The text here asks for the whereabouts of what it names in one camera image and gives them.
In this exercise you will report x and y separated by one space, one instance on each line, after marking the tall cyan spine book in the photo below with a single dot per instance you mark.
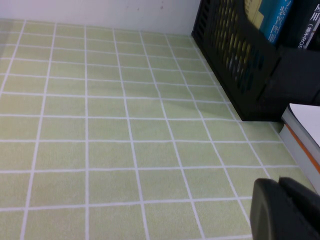
277 22

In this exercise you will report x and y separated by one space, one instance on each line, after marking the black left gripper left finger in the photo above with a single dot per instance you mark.
267 212

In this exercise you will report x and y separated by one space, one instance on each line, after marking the black perforated book holder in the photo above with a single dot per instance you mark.
287 87

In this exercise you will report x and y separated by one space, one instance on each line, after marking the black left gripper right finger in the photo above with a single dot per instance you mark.
307 210

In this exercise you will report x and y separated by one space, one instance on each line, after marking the green white grid tablecloth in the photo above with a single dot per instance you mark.
100 125

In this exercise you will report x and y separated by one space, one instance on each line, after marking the black spine robot book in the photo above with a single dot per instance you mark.
297 25

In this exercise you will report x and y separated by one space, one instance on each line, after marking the ROS book with orange spine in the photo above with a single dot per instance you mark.
297 152

